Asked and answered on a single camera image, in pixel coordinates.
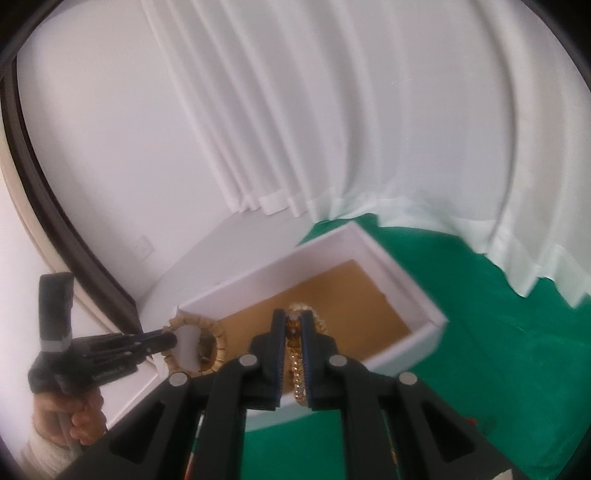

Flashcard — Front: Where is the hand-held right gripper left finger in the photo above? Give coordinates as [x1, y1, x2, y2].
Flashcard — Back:
[58, 308, 284, 480]

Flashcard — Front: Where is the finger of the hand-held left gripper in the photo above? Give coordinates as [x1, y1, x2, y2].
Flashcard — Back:
[119, 328, 165, 347]
[120, 332, 179, 368]

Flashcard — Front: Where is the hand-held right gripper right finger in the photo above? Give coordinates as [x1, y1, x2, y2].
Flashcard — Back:
[301, 309, 533, 480]

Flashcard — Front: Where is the gold bead bracelet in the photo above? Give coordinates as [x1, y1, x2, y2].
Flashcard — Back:
[286, 302, 330, 408]

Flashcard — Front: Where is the cream block bracelet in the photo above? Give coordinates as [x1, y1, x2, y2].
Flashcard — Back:
[161, 316, 228, 377]

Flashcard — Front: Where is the white cardboard box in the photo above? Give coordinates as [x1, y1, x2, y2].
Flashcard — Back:
[178, 222, 448, 408]

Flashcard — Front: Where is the person's left forearm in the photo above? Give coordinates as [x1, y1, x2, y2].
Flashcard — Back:
[17, 433, 78, 479]

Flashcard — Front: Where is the person's left hand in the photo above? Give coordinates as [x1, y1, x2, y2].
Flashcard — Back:
[31, 383, 110, 446]

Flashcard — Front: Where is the green lace cloth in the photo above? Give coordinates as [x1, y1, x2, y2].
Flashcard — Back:
[242, 215, 591, 480]

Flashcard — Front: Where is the white curtain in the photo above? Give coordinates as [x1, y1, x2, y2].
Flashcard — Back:
[376, 0, 591, 310]
[141, 0, 407, 228]

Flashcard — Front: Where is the dark door frame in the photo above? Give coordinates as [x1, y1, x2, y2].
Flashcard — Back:
[0, 46, 145, 336]

